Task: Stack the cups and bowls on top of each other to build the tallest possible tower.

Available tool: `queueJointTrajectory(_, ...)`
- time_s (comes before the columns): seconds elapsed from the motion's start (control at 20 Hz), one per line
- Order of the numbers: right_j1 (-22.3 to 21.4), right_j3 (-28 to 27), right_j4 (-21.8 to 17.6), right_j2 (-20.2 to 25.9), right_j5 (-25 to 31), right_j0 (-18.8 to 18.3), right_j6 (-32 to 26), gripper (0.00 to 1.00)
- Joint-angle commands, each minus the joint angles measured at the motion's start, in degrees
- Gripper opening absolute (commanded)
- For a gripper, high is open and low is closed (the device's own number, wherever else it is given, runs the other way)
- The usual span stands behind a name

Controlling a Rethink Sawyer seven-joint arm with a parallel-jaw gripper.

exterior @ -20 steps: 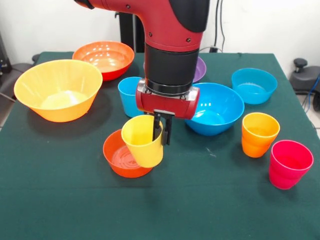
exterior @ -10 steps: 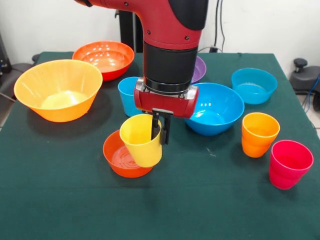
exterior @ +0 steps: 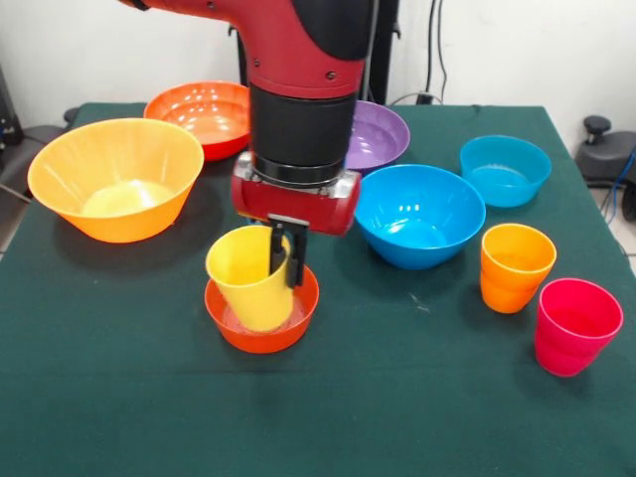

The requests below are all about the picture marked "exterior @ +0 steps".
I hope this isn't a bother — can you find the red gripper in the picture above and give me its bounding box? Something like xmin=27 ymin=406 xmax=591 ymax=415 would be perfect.
xmin=230 ymin=171 xmax=363 ymax=288

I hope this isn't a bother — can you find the yellow cup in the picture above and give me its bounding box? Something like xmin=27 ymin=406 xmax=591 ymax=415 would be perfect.
xmin=205 ymin=225 xmax=296 ymax=334

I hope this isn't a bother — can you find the small red bowl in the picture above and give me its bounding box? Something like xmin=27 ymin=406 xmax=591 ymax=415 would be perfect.
xmin=204 ymin=264 xmax=321 ymax=355

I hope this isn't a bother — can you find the black computer tower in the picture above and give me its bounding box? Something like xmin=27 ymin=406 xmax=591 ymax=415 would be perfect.
xmin=0 ymin=64 xmax=24 ymax=148

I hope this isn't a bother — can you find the large blue bowl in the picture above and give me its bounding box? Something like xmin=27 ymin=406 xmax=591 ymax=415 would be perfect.
xmin=353 ymin=163 xmax=487 ymax=271

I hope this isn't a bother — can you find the purple bowl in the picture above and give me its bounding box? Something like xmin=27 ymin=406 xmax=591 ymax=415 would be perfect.
xmin=342 ymin=99 xmax=411 ymax=178

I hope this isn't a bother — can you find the dark green tablecloth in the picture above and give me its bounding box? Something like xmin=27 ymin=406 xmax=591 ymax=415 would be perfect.
xmin=0 ymin=101 xmax=636 ymax=477

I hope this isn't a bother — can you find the large red bowl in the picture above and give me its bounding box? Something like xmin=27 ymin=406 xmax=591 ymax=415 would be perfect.
xmin=143 ymin=79 xmax=252 ymax=162

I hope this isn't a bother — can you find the large orange bowl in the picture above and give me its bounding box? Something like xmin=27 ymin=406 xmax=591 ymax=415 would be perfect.
xmin=27 ymin=117 xmax=206 ymax=244

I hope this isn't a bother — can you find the orange cup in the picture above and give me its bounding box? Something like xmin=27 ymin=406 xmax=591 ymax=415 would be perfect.
xmin=479 ymin=223 xmax=558 ymax=315

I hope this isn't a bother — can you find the small blue bowl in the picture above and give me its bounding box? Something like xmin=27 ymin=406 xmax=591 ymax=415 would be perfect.
xmin=458 ymin=134 xmax=553 ymax=209

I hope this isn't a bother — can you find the grey black floor base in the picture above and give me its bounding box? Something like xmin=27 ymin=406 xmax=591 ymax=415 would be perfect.
xmin=574 ymin=115 xmax=636 ymax=223
xmin=0 ymin=106 xmax=80 ymax=200

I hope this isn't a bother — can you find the pink cup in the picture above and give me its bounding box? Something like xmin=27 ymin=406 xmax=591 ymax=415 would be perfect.
xmin=534 ymin=277 xmax=625 ymax=379

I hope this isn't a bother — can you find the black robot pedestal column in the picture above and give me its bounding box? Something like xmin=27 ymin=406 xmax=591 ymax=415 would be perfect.
xmin=365 ymin=0 xmax=401 ymax=105

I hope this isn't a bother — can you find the black wall cable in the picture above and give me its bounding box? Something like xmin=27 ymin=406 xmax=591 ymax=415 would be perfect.
xmin=387 ymin=0 xmax=451 ymax=106

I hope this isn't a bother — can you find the blue cable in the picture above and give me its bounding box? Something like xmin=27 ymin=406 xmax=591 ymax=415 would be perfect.
xmin=600 ymin=148 xmax=636 ymax=220

